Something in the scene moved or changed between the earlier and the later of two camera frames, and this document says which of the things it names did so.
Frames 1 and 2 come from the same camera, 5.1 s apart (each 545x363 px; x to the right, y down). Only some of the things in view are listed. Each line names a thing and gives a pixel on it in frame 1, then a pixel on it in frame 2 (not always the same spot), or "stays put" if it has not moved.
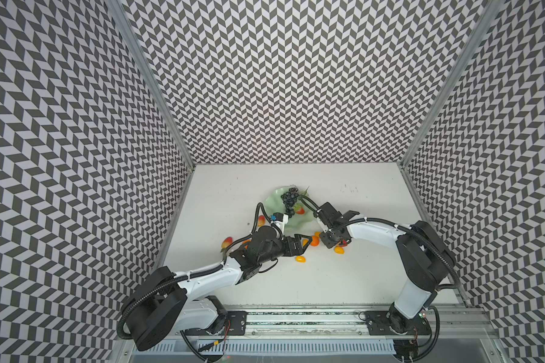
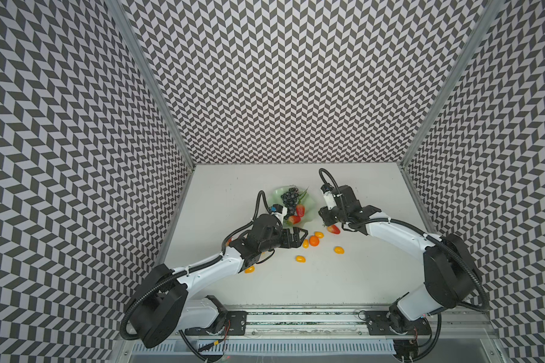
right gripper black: (328, 243) to (325, 215)
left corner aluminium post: (156, 79) stays put
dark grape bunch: (289, 198) stays put
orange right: (315, 241) stays put
